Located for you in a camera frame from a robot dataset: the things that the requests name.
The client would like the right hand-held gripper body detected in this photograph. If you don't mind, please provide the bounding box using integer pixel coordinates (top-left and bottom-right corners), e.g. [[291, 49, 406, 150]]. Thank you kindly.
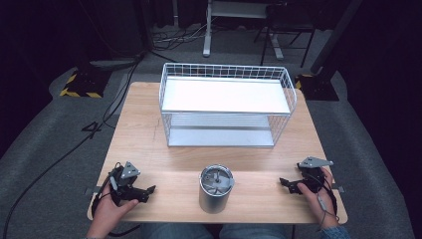
[[297, 155, 334, 194]]

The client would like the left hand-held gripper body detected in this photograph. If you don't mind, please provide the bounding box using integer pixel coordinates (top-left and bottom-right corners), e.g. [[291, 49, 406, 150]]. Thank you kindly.
[[107, 160, 150, 207]]

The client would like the silver metal cup with lid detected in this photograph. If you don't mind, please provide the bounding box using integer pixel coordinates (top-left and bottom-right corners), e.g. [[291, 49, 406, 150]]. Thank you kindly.
[[198, 163, 236, 214]]

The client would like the person's right hand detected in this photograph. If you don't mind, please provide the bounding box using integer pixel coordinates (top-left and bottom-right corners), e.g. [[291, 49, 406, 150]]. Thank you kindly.
[[296, 166, 338, 230]]

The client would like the person's left hand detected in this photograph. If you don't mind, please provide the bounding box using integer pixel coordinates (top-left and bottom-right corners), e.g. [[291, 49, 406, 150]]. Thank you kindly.
[[87, 183, 140, 235]]

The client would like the black yellow striped stand base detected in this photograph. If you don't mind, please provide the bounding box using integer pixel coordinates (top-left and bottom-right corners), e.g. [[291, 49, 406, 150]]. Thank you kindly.
[[59, 67, 112, 100], [294, 73, 340, 102]]

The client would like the dark slanted metal pole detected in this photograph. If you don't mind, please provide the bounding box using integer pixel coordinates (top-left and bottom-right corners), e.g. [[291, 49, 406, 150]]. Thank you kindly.
[[310, 0, 364, 75]]

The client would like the black chair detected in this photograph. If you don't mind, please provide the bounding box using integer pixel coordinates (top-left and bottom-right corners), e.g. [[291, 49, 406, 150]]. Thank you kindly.
[[253, 2, 317, 69]]

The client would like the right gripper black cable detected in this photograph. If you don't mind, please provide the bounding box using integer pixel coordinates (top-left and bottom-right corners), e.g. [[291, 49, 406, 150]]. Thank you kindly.
[[307, 170, 340, 232]]

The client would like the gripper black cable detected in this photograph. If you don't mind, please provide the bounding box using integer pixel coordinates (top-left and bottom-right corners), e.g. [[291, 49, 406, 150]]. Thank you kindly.
[[90, 162, 142, 238], [307, 170, 340, 232]]

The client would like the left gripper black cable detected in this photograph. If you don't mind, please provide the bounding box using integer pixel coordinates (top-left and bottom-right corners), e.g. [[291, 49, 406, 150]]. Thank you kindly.
[[90, 162, 142, 238]]

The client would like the long black floor cable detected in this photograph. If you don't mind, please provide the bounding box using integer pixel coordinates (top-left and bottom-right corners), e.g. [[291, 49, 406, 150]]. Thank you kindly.
[[0, 53, 147, 238]]

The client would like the white wire shelf rack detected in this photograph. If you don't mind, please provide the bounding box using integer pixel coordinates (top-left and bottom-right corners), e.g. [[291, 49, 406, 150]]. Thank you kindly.
[[158, 62, 298, 148]]

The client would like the bundle of floor cables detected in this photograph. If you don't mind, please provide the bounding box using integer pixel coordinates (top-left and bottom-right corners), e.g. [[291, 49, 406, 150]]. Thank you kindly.
[[151, 18, 213, 53]]

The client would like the white desk frame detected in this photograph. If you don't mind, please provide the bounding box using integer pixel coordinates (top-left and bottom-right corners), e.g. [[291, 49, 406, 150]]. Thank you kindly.
[[202, 0, 286, 61]]

